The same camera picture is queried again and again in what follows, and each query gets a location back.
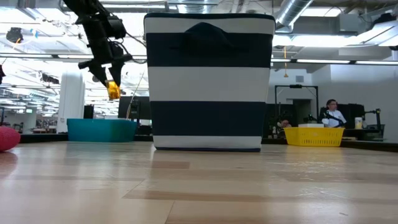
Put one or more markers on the silver ventilation duct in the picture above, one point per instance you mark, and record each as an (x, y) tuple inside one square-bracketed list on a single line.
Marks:
[(292, 11)]

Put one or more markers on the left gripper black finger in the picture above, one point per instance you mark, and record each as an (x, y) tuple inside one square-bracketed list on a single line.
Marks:
[(116, 71), (100, 73)]

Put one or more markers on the white wipes canister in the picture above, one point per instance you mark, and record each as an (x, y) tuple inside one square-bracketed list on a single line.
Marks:
[(359, 123)]

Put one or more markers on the yellow plastic basket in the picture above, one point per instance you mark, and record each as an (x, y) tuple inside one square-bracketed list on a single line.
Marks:
[(314, 137)]

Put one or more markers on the black ceiling lamp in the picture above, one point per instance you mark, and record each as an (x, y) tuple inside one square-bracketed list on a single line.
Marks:
[(14, 35)]

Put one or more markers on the black background robot arm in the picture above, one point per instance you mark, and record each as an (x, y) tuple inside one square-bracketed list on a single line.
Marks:
[(334, 119)]

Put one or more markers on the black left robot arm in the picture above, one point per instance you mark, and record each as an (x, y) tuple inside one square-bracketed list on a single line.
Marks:
[(93, 25)]

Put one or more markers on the orange pill bottle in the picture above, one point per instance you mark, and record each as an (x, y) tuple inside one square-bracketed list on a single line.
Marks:
[(113, 91)]

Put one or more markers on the black table crossbar rail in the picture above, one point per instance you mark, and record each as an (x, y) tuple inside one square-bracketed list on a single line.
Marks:
[(43, 137)]

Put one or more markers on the person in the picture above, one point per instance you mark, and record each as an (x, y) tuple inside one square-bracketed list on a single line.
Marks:
[(334, 116)]

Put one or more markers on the red cup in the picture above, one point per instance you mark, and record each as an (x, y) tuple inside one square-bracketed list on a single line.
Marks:
[(8, 138)]

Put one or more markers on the white flat box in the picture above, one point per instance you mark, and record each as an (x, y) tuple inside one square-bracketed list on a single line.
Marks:
[(311, 125)]

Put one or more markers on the navy white striped fabric bin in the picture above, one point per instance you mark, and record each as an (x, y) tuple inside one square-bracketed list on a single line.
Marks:
[(208, 84)]

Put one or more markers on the black gantry frame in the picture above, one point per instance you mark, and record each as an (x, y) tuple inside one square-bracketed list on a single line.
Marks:
[(295, 86)]

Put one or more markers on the white column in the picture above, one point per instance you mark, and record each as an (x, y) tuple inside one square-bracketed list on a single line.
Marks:
[(71, 102)]

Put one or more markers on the dark display screen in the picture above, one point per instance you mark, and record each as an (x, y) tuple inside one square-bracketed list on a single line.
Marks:
[(126, 107)]

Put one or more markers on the teal plastic bin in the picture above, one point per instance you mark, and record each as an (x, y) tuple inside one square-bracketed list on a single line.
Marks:
[(101, 130)]

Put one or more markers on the black speaker box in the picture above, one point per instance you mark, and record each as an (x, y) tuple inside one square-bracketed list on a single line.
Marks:
[(88, 111)]

